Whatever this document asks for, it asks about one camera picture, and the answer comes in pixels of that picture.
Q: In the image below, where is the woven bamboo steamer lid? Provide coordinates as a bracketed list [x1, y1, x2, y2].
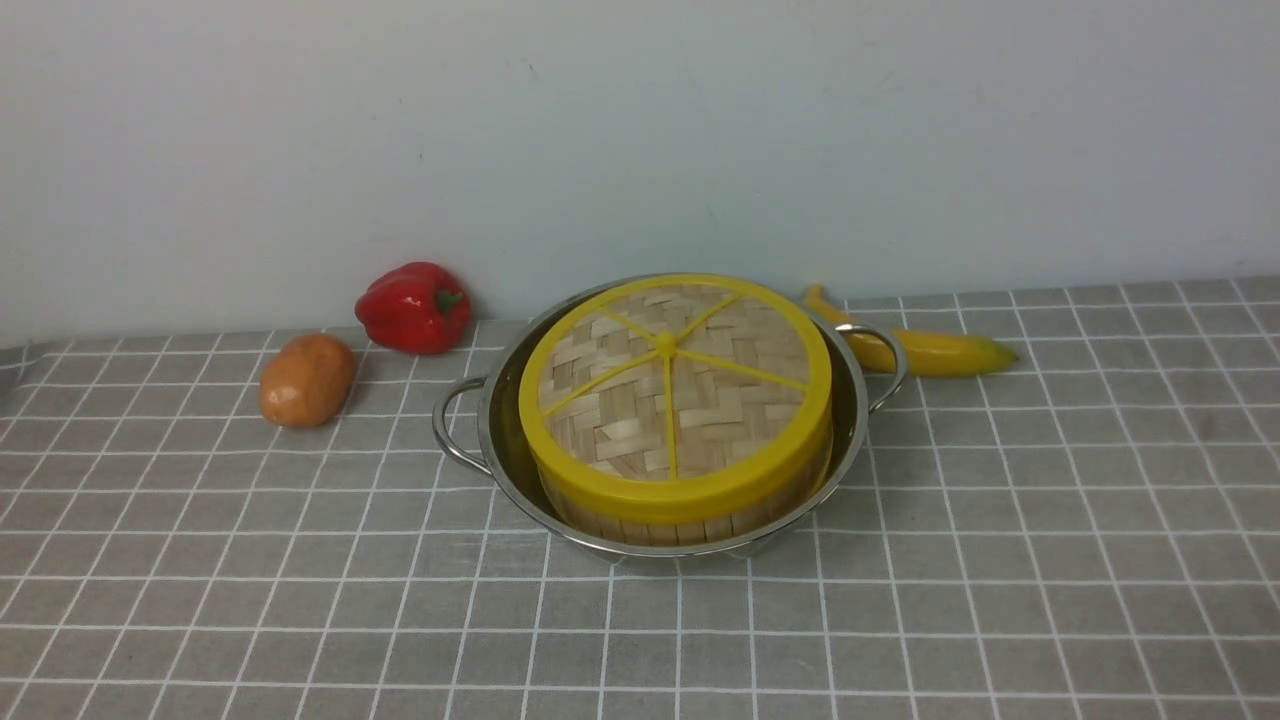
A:
[517, 274, 835, 478]

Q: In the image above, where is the bamboo steamer basket yellow rim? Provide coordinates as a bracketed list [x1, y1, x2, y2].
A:
[540, 436, 833, 547]

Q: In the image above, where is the stainless steel pot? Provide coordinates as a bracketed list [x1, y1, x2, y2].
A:
[431, 274, 908, 573]

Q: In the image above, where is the red bell pepper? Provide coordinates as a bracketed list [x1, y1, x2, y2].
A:
[355, 263, 472, 356]

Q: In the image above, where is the yellow banana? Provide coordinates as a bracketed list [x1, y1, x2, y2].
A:
[846, 329, 1020, 377]

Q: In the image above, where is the brown potato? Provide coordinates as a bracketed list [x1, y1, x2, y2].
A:
[259, 333, 357, 428]

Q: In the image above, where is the grey checked tablecloth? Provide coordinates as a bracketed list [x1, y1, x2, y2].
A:
[1, 277, 1279, 719]

